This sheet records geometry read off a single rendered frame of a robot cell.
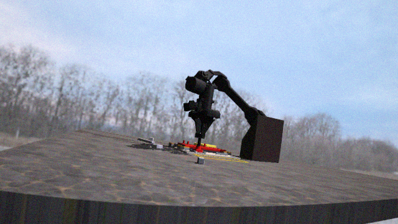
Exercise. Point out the black wheel with white hub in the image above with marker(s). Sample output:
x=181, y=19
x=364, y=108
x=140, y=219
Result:
x=198, y=135

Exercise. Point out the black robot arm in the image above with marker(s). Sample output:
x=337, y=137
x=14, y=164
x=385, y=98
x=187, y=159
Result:
x=199, y=85

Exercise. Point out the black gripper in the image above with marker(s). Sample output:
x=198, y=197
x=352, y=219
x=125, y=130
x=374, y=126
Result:
x=204, y=119

